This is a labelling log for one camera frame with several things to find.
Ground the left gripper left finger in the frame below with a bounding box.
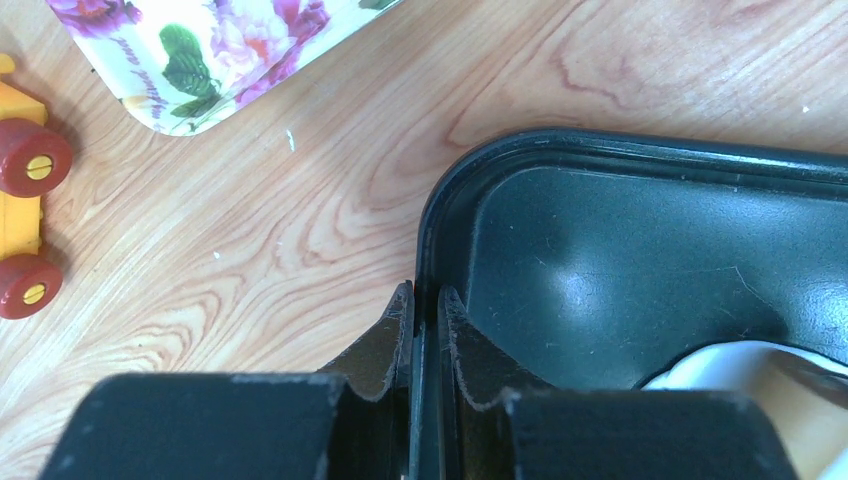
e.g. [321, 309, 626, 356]
[41, 282, 414, 479]

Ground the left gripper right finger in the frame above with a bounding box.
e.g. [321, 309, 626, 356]
[437, 286, 796, 479]

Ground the black baking tray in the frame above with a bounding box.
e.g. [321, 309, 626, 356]
[409, 129, 847, 479]

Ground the wooden pastry roller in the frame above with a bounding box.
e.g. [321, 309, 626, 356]
[750, 350, 847, 479]

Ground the floral rectangular tray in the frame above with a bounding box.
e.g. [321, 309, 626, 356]
[48, 0, 394, 136]

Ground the orange toy car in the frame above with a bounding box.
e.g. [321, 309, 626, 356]
[1, 82, 73, 320]

